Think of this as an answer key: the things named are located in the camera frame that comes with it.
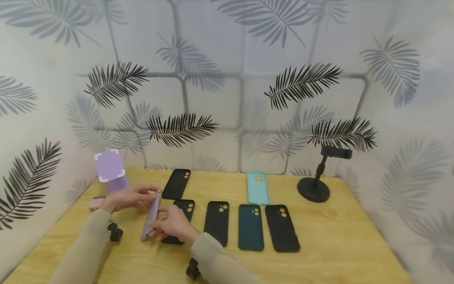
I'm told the light teal phone case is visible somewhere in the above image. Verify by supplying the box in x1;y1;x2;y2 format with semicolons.
246;171;271;206

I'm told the person's right forearm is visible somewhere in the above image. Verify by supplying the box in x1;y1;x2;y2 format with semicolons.
191;232;261;284

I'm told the small pink block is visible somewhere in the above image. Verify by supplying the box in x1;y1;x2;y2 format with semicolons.
88;196;106;211

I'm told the person's left hand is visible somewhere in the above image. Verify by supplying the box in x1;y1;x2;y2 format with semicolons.
100;184;160;214

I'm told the person's left forearm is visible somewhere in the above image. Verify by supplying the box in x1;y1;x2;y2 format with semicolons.
47;209;115;284

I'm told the lilac phone stand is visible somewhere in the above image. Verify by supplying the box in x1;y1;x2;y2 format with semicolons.
93;149;130;195

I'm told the black wrist band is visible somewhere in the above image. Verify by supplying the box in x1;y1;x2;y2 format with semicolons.
107;222;124;242
185;257;202;281

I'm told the black phone case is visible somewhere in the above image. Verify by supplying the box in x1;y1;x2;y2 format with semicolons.
203;201;230;248
161;168;192;200
264;204;301;253
161;199;195;245

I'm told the person's right hand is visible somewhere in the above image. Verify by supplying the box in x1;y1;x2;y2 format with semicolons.
148;205;201;247

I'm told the lilac phone case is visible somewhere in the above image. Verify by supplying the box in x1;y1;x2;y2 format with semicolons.
140;188;163;242

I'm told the black phone stand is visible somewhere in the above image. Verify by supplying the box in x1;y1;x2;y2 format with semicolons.
297;146;354;204

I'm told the dark green phone case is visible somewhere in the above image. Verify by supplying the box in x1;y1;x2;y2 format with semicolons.
238;204;265;252

